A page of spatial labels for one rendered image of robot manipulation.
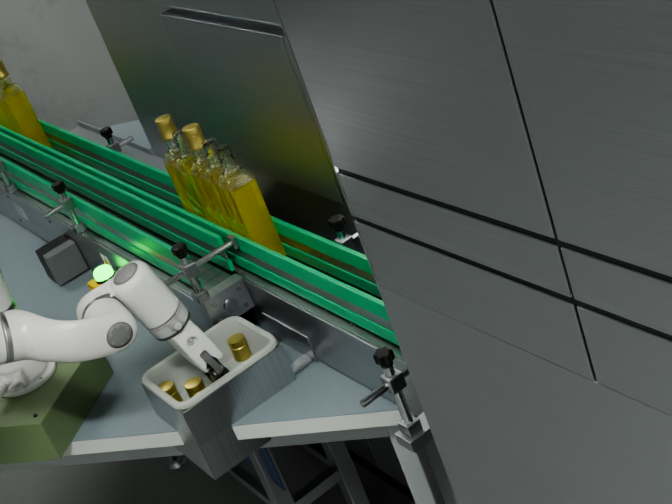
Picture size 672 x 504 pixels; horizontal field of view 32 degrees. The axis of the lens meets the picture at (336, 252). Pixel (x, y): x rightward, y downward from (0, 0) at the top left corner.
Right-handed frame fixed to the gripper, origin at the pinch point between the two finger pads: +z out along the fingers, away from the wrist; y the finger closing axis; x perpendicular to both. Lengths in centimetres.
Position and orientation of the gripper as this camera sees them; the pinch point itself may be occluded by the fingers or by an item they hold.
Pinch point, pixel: (220, 376)
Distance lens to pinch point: 217.9
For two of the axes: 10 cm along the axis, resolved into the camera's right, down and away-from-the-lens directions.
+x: -6.8, 7.0, -2.2
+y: -5.3, -2.6, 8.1
